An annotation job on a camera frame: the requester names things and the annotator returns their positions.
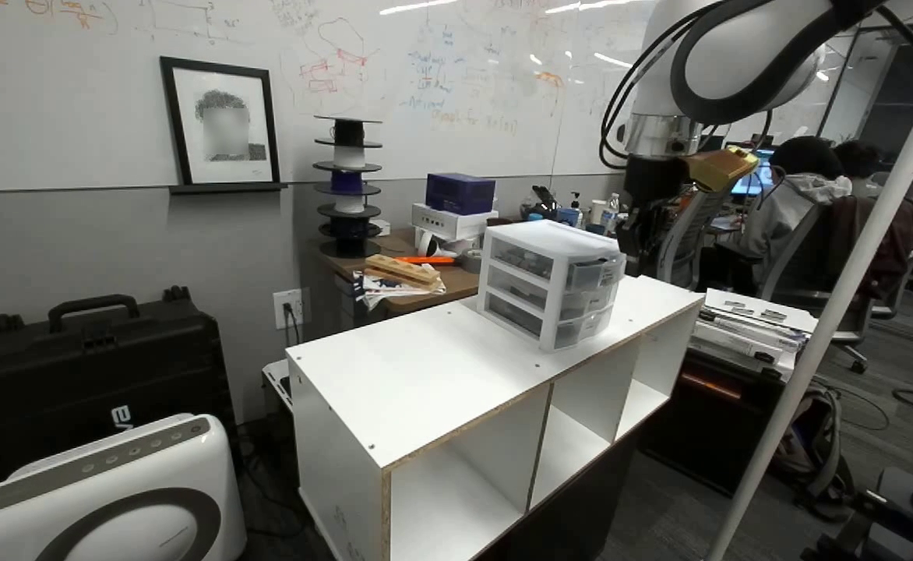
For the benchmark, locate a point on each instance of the white plastic drawer unit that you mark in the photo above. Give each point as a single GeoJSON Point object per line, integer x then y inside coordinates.
{"type": "Point", "coordinates": [526, 282]}

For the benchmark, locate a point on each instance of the clear top drawer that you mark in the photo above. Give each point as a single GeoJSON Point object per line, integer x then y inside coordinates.
{"type": "Point", "coordinates": [596, 272]}

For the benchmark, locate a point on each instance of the yellow wrist camera mount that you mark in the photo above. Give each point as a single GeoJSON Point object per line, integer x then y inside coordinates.
{"type": "Point", "coordinates": [720, 169]}

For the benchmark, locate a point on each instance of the wall power outlet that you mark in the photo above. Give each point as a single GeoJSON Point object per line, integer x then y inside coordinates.
{"type": "Point", "coordinates": [288, 310]}

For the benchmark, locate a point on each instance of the wooden side table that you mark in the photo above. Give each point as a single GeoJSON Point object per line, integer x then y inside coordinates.
{"type": "Point", "coordinates": [385, 289]}

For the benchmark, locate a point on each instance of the grey office chair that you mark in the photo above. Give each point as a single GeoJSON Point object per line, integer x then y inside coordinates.
{"type": "Point", "coordinates": [803, 260]}

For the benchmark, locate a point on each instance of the white shelf cabinet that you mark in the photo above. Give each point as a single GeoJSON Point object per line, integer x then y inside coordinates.
{"type": "Point", "coordinates": [430, 434]}

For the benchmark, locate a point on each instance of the stack of papers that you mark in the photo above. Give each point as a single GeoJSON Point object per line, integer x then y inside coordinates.
{"type": "Point", "coordinates": [754, 330]}

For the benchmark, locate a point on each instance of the computer monitor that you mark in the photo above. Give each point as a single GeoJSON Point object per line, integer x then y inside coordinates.
{"type": "Point", "coordinates": [759, 179]}

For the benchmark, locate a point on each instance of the orange tool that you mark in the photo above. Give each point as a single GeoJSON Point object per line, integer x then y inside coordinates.
{"type": "Point", "coordinates": [426, 260]}

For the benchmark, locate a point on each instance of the black hard case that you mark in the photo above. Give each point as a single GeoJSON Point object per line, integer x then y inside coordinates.
{"type": "Point", "coordinates": [101, 365]}

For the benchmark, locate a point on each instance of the white box under purple box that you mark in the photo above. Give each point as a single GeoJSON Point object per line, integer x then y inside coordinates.
{"type": "Point", "coordinates": [450, 227]}

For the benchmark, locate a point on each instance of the framed portrait picture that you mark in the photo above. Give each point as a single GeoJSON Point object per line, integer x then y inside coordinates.
{"type": "Point", "coordinates": [222, 127]}

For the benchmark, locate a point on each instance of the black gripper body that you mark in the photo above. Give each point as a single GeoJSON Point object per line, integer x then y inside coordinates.
{"type": "Point", "coordinates": [648, 187]}

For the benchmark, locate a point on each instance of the stack of filament spools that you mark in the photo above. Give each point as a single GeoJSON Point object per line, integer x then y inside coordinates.
{"type": "Point", "coordinates": [351, 217]}

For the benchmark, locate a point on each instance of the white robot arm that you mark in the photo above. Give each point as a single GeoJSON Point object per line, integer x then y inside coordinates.
{"type": "Point", "coordinates": [714, 64]}

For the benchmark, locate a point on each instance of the white air purifier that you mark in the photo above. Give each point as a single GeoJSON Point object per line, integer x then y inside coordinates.
{"type": "Point", "coordinates": [162, 492]}

